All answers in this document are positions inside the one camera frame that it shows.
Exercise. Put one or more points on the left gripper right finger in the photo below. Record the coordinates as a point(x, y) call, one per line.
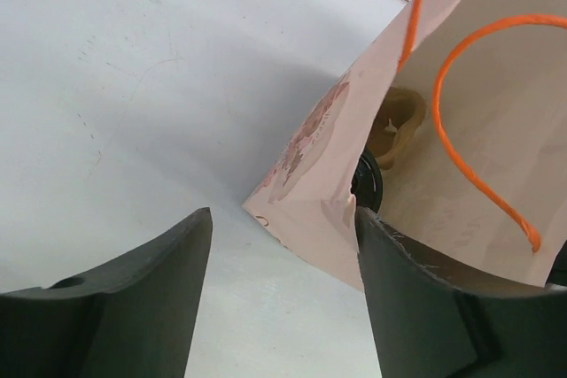
point(433, 316)

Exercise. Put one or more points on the paper takeout bag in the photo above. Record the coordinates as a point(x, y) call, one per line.
point(482, 181)

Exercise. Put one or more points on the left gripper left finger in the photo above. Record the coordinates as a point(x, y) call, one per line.
point(133, 316)

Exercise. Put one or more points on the single cardboard cup carrier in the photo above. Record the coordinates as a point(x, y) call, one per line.
point(400, 115)

